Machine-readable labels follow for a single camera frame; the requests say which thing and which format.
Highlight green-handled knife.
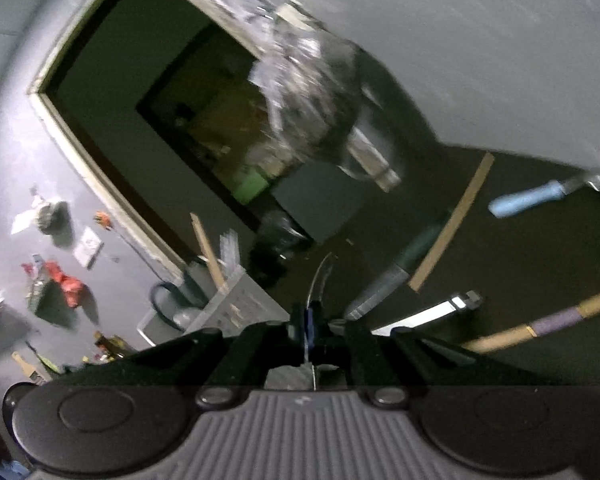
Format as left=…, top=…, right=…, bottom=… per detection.
left=344, top=209, right=453, bottom=322

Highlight plain wooden chopstick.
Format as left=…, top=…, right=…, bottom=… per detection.
left=408, top=152, right=496, bottom=294
left=189, top=211, right=229, bottom=293

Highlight group of bottles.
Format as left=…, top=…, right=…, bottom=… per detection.
left=81, top=331, right=132, bottom=362

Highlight metal fork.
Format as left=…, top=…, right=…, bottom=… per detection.
left=219, top=229, right=243, bottom=273

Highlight green box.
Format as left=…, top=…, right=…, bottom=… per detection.
left=231, top=171, right=272, bottom=207

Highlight wooden spatula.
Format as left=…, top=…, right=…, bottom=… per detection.
left=11, top=351, right=48, bottom=386

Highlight white perforated utensil basket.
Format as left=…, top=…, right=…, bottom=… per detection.
left=136, top=259, right=292, bottom=350

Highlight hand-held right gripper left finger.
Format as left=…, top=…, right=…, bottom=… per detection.
left=35, top=304, right=309, bottom=409

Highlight black-handled kitchen scissors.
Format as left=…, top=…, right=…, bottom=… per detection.
left=149, top=280, right=203, bottom=335

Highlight grey cabinet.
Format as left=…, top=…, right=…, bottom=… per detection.
left=270, top=161, right=357, bottom=247

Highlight purple-banded wooden chopstick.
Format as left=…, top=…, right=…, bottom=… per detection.
left=461, top=287, right=600, bottom=354

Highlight metal wall faucet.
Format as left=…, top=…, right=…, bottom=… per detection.
left=250, top=1, right=283, bottom=22

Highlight steel cylinder-handled tool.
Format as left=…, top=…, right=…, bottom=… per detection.
left=370, top=289, right=484, bottom=337

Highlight red hanging bag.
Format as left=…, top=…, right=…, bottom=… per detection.
left=44, top=259, right=87, bottom=309

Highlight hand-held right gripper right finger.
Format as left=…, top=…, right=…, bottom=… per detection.
left=310, top=302, right=566, bottom=407

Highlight blue-handled spoon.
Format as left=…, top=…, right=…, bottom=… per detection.
left=487, top=170, right=600, bottom=219

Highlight clear hanging plastic bag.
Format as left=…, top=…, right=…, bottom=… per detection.
left=247, top=2, right=363, bottom=163

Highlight white wall switch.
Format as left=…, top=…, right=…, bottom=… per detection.
left=74, top=226, right=104, bottom=269

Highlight grey hose loop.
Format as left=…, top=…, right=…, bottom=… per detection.
left=344, top=124, right=402, bottom=193

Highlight dark hanging wall bag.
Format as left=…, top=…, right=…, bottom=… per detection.
left=36, top=200, right=72, bottom=234

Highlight door frame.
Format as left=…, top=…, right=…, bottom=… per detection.
left=27, top=0, right=281, bottom=281

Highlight dark wooden shelf cabinet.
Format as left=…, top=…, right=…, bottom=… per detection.
left=136, top=25, right=301, bottom=221

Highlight small wall shelf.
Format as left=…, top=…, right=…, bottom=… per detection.
left=26, top=277, right=52, bottom=312

